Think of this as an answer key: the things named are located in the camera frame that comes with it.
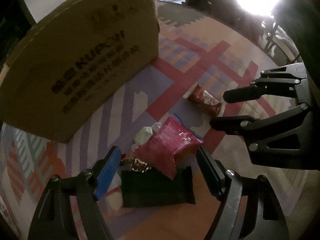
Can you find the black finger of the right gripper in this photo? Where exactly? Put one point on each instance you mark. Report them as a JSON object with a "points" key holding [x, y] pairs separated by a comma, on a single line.
{"points": [[260, 87]]}

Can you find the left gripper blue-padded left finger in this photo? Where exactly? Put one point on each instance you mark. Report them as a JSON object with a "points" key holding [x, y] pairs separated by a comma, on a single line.
{"points": [[53, 217]]}

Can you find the patchwork patterned tablecloth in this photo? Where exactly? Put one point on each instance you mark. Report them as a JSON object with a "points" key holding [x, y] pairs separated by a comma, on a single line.
{"points": [[193, 50]]}

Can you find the brown cardboard box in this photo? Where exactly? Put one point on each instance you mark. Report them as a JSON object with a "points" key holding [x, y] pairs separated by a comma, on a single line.
{"points": [[69, 63]]}

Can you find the red brown chocolate bar wrapper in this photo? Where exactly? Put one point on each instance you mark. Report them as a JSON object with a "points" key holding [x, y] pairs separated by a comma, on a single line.
{"points": [[202, 98]]}

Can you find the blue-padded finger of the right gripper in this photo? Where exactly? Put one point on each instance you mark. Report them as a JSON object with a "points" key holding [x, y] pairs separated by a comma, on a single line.
{"points": [[248, 125]]}

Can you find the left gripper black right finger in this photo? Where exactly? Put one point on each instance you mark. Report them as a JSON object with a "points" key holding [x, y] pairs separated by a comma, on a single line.
{"points": [[249, 207]]}

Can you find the pink red snack bag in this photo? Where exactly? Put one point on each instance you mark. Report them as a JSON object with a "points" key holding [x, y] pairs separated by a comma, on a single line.
{"points": [[171, 142]]}

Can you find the brown gold candy wrapper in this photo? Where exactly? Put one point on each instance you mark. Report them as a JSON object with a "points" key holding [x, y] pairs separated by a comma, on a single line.
{"points": [[135, 164]]}

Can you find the dark green snack bag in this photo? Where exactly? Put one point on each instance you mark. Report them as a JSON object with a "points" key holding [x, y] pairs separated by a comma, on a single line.
{"points": [[152, 188]]}

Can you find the white pale green candy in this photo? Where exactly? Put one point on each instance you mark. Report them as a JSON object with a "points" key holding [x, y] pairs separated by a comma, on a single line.
{"points": [[144, 134]]}

